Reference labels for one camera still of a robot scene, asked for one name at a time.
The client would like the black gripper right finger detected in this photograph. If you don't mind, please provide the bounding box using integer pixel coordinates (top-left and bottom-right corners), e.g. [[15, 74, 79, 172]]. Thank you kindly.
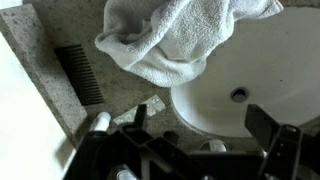
[[244, 103, 304, 180]]

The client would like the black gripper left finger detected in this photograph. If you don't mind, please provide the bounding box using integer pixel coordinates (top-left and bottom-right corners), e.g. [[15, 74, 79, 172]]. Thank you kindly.
[[114, 103, 204, 180]]

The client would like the black bottle lid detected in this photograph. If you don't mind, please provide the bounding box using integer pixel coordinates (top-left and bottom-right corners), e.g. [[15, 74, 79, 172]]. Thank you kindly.
[[163, 130, 180, 146]]

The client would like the white sink basin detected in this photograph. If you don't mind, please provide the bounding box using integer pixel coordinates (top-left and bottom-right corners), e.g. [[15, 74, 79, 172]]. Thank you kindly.
[[170, 6, 320, 138]]

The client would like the white terry towel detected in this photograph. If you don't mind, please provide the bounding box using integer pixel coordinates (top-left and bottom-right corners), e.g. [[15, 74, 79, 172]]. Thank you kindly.
[[94, 0, 285, 88]]

